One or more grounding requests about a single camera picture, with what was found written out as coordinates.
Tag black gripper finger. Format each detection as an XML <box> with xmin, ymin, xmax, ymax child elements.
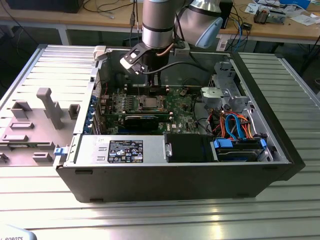
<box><xmin>147</xmin><ymin>71</ymin><xmax>156</xmax><ymax>96</ymax></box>
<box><xmin>154</xmin><ymin>71</ymin><xmax>164</xmax><ymax>96</ymax></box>

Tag metal socket cover frame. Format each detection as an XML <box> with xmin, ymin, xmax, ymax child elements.
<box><xmin>138</xmin><ymin>95</ymin><xmax>168</xmax><ymax>111</ymax></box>

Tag CPU socket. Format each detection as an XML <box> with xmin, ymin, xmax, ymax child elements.
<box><xmin>137</xmin><ymin>94</ymin><xmax>168</xmax><ymax>112</ymax></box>

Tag green motherboard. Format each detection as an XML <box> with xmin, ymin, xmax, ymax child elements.
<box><xmin>98</xmin><ymin>84</ymin><xmax>202</xmax><ymax>138</ymax></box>

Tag black graphics card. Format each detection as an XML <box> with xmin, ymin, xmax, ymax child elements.
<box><xmin>124</xmin><ymin>114</ymin><xmax>160</xmax><ymax>133</ymax></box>

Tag white plastic case latch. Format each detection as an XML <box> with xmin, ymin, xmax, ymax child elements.
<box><xmin>92</xmin><ymin>45</ymin><xmax>108</xmax><ymax>62</ymax></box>

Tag silver metal latch plate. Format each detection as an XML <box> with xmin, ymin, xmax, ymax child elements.
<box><xmin>163</xmin><ymin>139</ymin><xmax>174</xmax><ymax>160</ymax></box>

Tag silver perforated drive cage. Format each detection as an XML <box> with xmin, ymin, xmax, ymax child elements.
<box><xmin>208</xmin><ymin>61</ymin><xmax>242</xmax><ymax>97</ymax></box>

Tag silver power supply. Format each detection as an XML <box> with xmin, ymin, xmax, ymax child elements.
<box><xmin>62</xmin><ymin>134</ymin><xmax>168</xmax><ymax>168</ymax></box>

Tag black PC case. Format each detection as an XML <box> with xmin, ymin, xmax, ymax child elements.
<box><xmin>52</xmin><ymin>44</ymin><xmax>306</xmax><ymax>205</ymax></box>

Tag grey parts rack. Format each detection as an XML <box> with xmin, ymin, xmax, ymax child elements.
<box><xmin>0</xmin><ymin>86</ymin><xmax>82</xmax><ymax>168</ymax></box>

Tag hard disk blue carrier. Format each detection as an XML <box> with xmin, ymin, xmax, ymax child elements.
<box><xmin>209</xmin><ymin>136</ymin><xmax>269</xmax><ymax>163</ymax></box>

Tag white printed card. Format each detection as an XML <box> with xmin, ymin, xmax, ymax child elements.
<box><xmin>244</xmin><ymin>2</ymin><xmax>259</xmax><ymax>14</ymax></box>

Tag dark cooler block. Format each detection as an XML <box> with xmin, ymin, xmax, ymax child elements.
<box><xmin>253</xmin><ymin>6</ymin><xmax>270</xmax><ymax>25</ymax></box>

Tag black computer box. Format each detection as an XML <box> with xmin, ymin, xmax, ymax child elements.
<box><xmin>5</xmin><ymin>0</ymin><xmax>81</xmax><ymax>14</ymax></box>

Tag grey metal device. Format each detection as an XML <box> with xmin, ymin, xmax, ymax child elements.
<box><xmin>268</xmin><ymin>9</ymin><xmax>287</xmax><ymax>25</ymax></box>

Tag blue cardboard box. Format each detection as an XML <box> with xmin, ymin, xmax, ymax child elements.
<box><xmin>279</xmin><ymin>0</ymin><xmax>311</xmax><ymax>8</ymax></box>

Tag white paper sheets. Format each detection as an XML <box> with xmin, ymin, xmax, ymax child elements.
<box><xmin>287</xmin><ymin>13</ymin><xmax>320</xmax><ymax>26</ymax></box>

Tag black camera cable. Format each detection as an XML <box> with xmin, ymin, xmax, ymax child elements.
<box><xmin>141</xmin><ymin>61</ymin><xmax>218</xmax><ymax>76</ymax></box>

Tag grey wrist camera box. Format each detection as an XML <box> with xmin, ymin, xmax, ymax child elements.
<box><xmin>174</xmin><ymin>41</ymin><xmax>191</xmax><ymax>56</ymax></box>

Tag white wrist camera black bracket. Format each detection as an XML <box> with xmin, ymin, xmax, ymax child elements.
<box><xmin>119</xmin><ymin>42</ymin><xmax>148</xmax><ymax>76</ymax></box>

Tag thick black cable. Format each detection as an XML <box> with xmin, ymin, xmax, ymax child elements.
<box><xmin>190</xmin><ymin>87</ymin><xmax>204</xmax><ymax>115</ymax></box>

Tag silver metal bracket box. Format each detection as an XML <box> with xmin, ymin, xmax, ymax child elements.
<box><xmin>199</xmin><ymin>86</ymin><xmax>224</xmax><ymax>108</ymax></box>

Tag red wire bundle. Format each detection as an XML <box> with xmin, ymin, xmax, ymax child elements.
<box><xmin>209</xmin><ymin>109</ymin><xmax>227</xmax><ymax>133</ymax></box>

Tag wooden desk white frame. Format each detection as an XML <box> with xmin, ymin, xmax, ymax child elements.
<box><xmin>0</xmin><ymin>0</ymin><xmax>144</xmax><ymax>46</ymax></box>
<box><xmin>217</xmin><ymin>0</ymin><xmax>320</xmax><ymax>46</ymax></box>

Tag blue flat wire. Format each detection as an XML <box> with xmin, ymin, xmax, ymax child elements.
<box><xmin>233</xmin><ymin>112</ymin><xmax>248</xmax><ymax>140</ymax></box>
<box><xmin>224</xmin><ymin>113</ymin><xmax>238</xmax><ymax>140</ymax></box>

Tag orange wire bundle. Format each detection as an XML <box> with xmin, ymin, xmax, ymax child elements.
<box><xmin>236</xmin><ymin>114</ymin><xmax>255</xmax><ymax>139</ymax></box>

